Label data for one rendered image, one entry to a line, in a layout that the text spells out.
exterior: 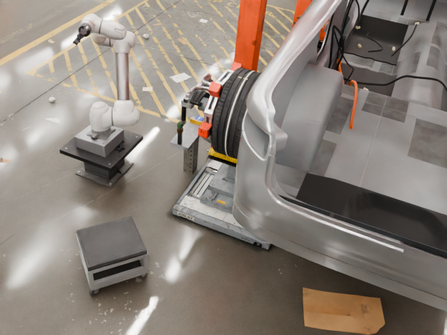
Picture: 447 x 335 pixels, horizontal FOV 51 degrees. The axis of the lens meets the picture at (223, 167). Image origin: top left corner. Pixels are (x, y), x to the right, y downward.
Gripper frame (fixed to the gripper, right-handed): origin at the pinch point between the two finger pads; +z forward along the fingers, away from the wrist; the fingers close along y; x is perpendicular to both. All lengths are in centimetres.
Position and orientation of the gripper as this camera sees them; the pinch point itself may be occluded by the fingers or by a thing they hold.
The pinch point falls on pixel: (76, 40)
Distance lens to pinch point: 309.1
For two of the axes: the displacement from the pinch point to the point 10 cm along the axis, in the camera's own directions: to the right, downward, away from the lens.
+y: -6.7, 5.9, 4.5
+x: -7.4, -5.5, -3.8
